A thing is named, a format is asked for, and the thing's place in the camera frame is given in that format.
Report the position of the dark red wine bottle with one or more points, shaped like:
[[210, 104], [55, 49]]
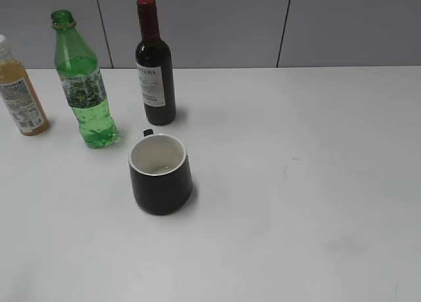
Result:
[[154, 67]]

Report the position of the black mug white inside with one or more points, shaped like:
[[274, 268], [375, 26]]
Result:
[[160, 173]]

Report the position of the orange juice bottle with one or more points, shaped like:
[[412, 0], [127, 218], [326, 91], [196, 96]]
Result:
[[19, 96]]

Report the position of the green sprite bottle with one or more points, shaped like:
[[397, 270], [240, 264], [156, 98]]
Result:
[[80, 75]]

